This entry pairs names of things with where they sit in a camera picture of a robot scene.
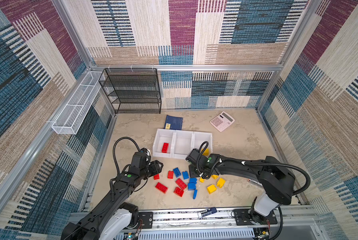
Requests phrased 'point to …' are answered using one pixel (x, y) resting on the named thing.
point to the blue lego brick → (193, 180)
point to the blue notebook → (173, 122)
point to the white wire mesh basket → (68, 121)
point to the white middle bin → (182, 143)
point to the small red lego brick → (156, 176)
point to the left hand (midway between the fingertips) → (160, 163)
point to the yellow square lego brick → (206, 152)
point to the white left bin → (163, 136)
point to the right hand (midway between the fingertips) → (194, 174)
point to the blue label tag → (207, 212)
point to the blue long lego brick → (177, 172)
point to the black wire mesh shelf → (132, 91)
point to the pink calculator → (222, 122)
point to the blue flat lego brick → (191, 186)
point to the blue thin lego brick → (194, 195)
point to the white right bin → (198, 137)
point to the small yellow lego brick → (201, 180)
